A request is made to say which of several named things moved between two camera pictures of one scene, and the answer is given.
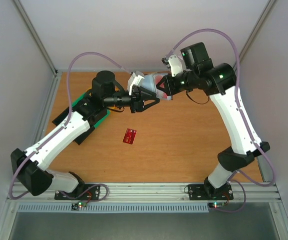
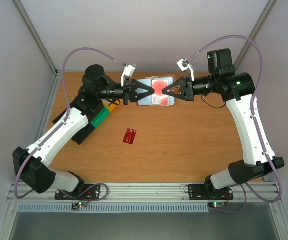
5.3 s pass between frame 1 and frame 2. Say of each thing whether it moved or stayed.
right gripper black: moved
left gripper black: moved
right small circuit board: stayed
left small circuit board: stayed
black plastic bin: stayed
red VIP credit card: stayed
